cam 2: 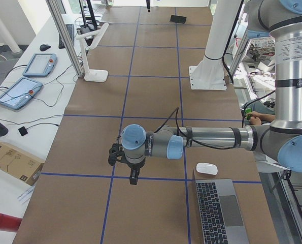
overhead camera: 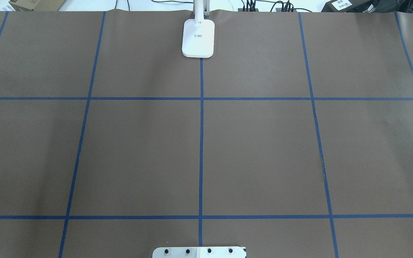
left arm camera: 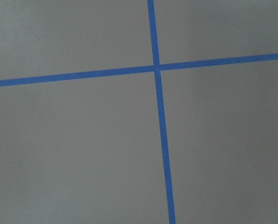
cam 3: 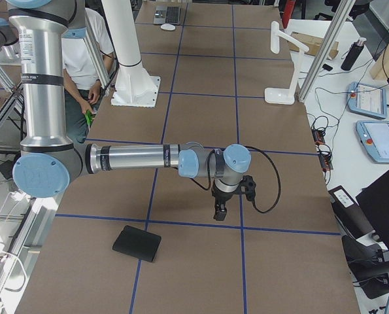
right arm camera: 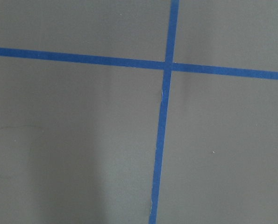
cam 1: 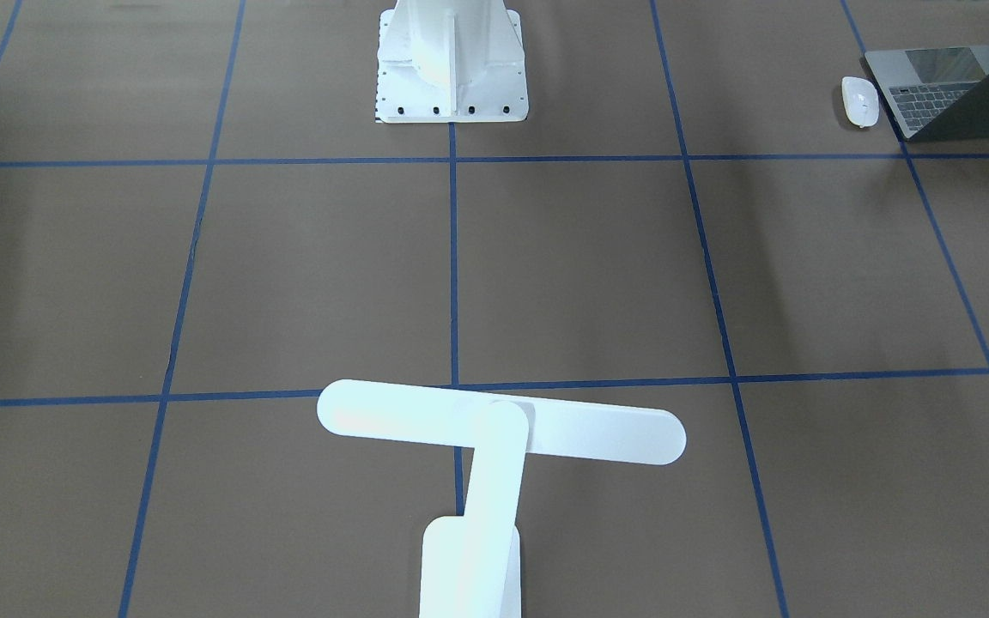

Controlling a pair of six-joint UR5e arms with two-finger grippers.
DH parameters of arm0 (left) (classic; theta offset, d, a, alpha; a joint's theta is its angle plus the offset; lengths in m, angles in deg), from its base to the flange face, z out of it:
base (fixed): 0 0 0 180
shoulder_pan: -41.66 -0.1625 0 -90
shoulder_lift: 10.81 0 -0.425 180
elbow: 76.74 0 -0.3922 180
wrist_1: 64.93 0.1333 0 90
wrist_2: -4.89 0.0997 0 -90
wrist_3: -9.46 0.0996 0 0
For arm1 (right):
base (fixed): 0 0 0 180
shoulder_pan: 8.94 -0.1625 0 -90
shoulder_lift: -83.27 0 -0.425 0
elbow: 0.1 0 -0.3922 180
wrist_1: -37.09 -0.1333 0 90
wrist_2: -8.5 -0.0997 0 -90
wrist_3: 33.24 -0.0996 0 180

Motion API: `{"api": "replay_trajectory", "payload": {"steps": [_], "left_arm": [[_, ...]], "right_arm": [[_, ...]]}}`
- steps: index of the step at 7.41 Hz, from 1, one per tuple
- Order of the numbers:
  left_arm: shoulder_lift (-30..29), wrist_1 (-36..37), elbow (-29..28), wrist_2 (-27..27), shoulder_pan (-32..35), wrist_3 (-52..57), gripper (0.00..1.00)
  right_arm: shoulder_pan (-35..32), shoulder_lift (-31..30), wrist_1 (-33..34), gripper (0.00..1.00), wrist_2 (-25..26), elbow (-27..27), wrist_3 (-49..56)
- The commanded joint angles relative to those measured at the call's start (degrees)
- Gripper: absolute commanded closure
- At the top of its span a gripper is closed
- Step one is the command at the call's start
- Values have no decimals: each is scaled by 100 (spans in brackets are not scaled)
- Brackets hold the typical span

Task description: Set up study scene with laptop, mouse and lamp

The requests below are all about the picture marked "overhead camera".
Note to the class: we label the white desk lamp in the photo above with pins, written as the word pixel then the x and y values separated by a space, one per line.
pixel 199 32

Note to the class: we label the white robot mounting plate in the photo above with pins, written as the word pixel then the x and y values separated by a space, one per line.
pixel 200 252

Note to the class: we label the left black usb hub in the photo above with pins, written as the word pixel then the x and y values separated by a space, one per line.
pixel 248 6

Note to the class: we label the black usb hub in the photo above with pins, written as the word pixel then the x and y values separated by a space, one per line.
pixel 286 6
pixel 248 6

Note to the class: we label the right black usb hub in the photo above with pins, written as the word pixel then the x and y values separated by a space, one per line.
pixel 286 6

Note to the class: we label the black device with label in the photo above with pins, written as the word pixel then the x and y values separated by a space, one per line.
pixel 363 6

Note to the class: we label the cardboard box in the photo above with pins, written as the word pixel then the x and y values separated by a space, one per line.
pixel 36 5

